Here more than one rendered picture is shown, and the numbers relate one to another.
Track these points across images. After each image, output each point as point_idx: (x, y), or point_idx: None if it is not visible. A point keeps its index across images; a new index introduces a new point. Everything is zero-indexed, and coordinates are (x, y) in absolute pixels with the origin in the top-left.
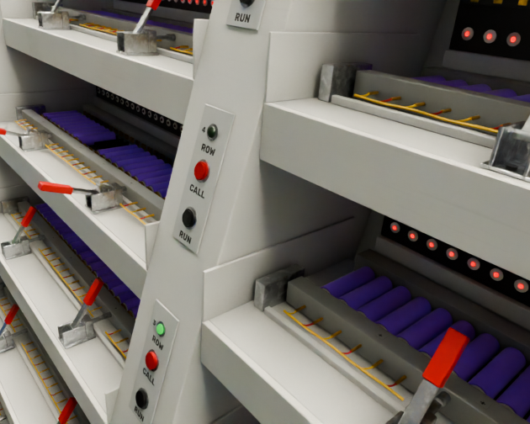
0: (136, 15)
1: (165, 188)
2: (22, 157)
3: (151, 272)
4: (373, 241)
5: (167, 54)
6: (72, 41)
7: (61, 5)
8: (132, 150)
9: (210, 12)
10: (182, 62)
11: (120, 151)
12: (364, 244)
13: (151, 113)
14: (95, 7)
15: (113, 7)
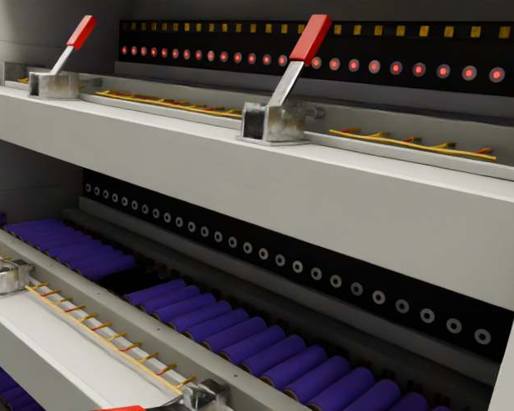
0: (167, 81)
1: (290, 377)
2: None
3: None
4: None
5: (333, 143)
6: (118, 119)
7: (43, 67)
8: (183, 291)
9: (309, 76)
10: (386, 159)
11: (166, 297)
12: None
13: (194, 227)
14: (87, 71)
15: (116, 71)
